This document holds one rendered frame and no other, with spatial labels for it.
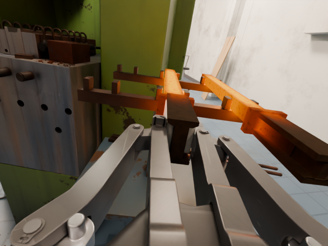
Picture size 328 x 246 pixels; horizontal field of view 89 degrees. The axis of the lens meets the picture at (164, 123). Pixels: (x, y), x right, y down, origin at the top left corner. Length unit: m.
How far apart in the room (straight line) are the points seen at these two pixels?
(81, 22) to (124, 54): 0.51
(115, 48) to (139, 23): 0.13
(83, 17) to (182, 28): 0.57
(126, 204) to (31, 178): 0.61
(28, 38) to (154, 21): 0.43
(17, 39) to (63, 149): 0.40
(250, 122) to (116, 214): 0.32
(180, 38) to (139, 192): 0.93
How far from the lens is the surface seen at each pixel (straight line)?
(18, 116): 0.80
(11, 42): 0.80
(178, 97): 0.20
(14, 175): 1.01
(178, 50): 1.15
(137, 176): 0.49
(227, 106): 0.31
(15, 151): 0.91
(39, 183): 0.96
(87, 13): 1.19
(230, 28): 4.49
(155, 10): 0.73
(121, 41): 0.75
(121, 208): 0.42
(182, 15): 1.16
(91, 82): 0.31
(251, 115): 0.24
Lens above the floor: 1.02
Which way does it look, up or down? 25 degrees down
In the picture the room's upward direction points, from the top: 9 degrees clockwise
